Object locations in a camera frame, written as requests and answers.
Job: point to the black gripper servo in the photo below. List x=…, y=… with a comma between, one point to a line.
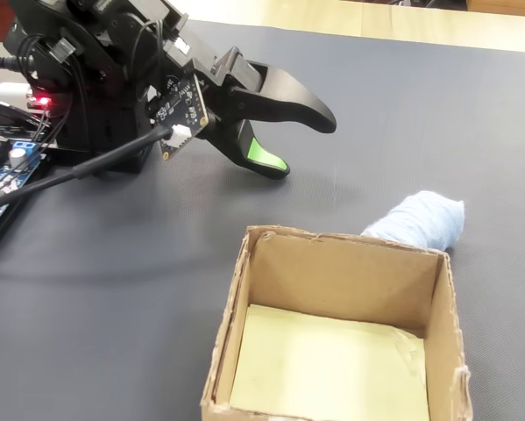
x=200, y=52

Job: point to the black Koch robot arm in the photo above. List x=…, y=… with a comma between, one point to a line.
x=108, y=57

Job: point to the light blue yarn block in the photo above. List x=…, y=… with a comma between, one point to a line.
x=424, y=219

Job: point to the open brown cardboard box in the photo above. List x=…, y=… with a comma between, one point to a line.
x=446, y=316

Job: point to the motor driver board red light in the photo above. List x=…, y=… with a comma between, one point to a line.
x=40, y=103

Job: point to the pale yellow paper sheet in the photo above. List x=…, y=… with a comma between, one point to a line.
x=323, y=364

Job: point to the black power plug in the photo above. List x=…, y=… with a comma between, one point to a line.
x=3, y=62

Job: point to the black camera circuit board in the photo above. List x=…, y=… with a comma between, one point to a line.
x=183, y=107

